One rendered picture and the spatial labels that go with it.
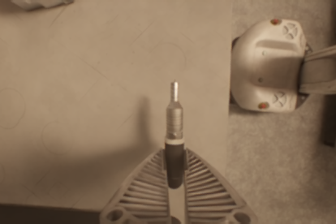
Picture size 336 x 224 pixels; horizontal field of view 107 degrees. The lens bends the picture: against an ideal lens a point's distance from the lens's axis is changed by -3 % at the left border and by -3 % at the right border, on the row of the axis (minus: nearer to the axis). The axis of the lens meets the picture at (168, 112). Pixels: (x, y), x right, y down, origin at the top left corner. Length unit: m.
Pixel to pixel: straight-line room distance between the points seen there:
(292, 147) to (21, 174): 1.70
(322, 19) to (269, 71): 0.87
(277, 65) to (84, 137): 1.06
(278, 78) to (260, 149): 0.67
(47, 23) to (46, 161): 0.27
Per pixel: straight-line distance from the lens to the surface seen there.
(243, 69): 0.91
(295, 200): 1.91
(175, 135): 0.16
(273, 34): 1.03
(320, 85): 1.13
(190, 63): 0.25
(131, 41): 0.27
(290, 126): 1.57
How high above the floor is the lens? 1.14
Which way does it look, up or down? 84 degrees down
